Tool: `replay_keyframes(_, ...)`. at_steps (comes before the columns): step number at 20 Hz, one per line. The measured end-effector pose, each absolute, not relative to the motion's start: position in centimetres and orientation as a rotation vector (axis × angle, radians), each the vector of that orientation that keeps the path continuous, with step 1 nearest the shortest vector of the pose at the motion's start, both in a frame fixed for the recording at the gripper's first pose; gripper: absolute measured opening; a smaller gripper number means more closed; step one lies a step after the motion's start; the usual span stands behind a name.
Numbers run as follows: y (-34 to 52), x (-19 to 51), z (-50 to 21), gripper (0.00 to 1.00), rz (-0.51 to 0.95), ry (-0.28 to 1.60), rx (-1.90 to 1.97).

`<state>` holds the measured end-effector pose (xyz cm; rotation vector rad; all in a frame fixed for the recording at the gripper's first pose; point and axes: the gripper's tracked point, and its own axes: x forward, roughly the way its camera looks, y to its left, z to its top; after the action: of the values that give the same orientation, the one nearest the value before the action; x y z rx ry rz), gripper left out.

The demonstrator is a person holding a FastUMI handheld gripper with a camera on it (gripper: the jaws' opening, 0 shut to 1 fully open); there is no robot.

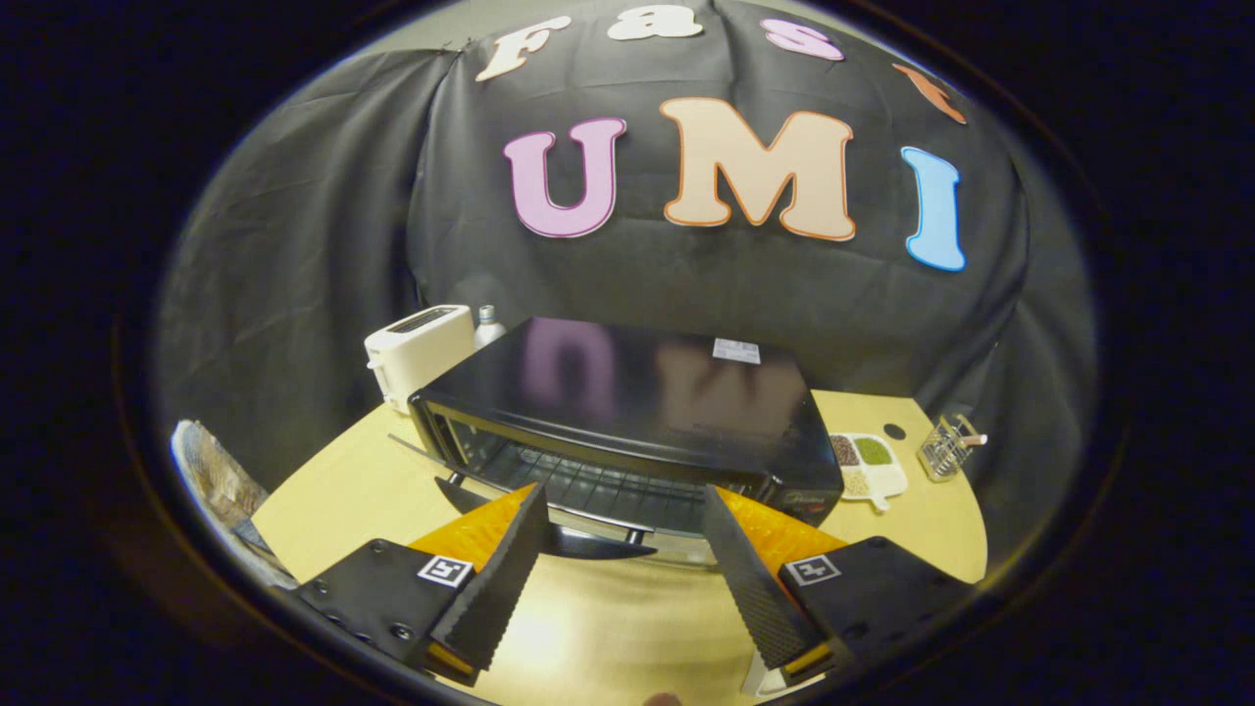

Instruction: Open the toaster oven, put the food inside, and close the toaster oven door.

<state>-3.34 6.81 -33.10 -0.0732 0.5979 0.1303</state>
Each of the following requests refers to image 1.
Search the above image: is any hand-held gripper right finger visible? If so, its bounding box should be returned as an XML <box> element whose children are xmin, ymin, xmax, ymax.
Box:
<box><xmin>703</xmin><ymin>484</ymin><xmax>977</xmax><ymax>687</ymax></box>

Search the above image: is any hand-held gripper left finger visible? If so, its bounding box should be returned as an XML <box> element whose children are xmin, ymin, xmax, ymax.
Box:
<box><xmin>294</xmin><ymin>481</ymin><xmax>550</xmax><ymax>687</ymax></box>

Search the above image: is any black toaster oven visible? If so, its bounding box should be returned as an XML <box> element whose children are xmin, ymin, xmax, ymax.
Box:
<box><xmin>389</xmin><ymin>316</ymin><xmax>846</xmax><ymax>568</ymax></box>

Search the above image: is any white pop-up toaster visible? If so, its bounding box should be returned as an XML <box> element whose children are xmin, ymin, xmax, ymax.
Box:
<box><xmin>365</xmin><ymin>304</ymin><xmax>477</xmax><ymax>415</ymax></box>

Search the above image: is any white divided bean dish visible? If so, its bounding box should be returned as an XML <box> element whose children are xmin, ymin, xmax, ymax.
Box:
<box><xmin>828</xmin><ymin>432</ymin><xmax>909</xmax><ymax>513</ymax></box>

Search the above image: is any black backdrop cloth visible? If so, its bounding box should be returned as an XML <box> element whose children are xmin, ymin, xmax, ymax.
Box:
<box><xmin>152</xmin><ymin>0</ymin><xmax>1099</xmax><ymax>589</ymax></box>

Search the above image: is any wire mesh holder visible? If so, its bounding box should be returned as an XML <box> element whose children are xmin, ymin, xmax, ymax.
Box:
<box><xmin>918</xmin><ymin>413</ymin><xmax>988</xmax><ymax>481</ymax></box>

